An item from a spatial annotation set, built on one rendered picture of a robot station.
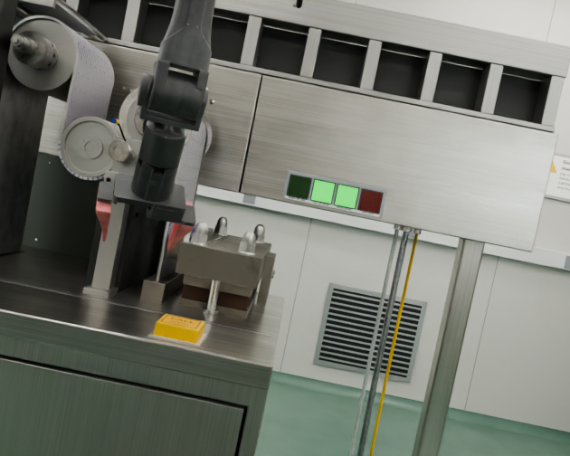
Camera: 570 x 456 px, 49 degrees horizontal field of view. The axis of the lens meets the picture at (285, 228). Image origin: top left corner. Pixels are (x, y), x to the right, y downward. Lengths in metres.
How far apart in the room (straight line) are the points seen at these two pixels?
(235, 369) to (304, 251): 2.95
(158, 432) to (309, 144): 0.82
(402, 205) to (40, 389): 0.93
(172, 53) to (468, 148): 0.96
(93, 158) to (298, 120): 0.53
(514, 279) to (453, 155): 2.59
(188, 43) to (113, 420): 0.60
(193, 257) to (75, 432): 0.38
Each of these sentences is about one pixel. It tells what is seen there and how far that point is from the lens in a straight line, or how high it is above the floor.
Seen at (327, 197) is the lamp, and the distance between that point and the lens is 1.56.
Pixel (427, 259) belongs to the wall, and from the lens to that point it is 3.99.
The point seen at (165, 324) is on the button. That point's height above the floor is 0.92.
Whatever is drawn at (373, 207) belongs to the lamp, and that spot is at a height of 1.17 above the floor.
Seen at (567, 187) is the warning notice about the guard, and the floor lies 1.54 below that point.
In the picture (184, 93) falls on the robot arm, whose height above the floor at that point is 1.26.
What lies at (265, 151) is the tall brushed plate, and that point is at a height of 1.25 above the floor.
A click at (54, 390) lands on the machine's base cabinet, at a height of 0.78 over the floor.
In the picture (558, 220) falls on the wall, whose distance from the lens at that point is 4.21.
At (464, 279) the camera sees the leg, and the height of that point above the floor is 1.03.
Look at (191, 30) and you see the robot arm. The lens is 0.84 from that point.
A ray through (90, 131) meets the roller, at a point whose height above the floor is 1.20.
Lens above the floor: 1.16
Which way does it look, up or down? 3 degrees down
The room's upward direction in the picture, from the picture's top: 11 degrees clockwise
